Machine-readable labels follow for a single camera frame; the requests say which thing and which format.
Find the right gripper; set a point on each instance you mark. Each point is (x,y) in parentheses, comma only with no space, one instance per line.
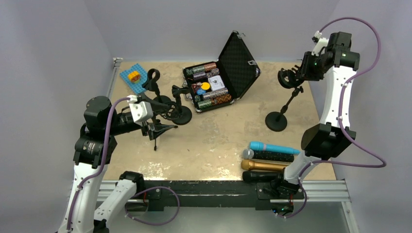
(305,72)

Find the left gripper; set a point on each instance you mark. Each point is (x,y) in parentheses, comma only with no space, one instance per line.
(155,105)

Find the black tripod mic stand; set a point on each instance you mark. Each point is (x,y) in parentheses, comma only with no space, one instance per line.
(170,115)

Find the black round-base mic stand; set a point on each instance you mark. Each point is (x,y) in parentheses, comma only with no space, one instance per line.
(153,76)

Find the blue microphone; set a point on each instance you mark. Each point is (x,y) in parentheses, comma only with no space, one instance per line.
(255,145)

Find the silver-head black microphone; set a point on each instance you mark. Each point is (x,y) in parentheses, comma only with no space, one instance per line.
(267,155)

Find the gold microphone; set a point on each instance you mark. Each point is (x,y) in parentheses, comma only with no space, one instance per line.
(252,165)

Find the black microphone orange end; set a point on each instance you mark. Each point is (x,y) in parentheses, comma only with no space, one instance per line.
(260,177)

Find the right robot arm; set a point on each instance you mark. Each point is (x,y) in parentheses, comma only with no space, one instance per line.
(331,60)

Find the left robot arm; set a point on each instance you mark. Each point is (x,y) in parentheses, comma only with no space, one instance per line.
(93,151)

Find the blue building baseplate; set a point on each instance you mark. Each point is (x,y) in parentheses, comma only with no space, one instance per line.
(135,87)

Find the yellow orange toy brick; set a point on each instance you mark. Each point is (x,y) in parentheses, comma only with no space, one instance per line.
(134,76)

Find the red triangular token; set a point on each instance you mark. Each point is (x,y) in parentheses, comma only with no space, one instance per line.
(196,87)

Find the yellow dealer chip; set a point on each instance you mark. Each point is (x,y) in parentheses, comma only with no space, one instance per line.
(205,86)

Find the black poker chip case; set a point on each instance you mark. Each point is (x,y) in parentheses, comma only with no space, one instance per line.
(237,68)

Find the white playing card deck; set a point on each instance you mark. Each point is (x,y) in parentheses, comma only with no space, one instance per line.
(216,83)

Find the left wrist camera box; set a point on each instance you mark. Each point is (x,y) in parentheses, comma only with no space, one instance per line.
(141,112)

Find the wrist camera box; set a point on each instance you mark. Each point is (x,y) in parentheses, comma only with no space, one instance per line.
(141,112)
(320,44)

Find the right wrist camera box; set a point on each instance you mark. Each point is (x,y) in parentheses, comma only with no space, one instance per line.
(320,44)

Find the black front mounting rail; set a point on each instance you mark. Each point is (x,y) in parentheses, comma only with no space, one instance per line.
(222,194)

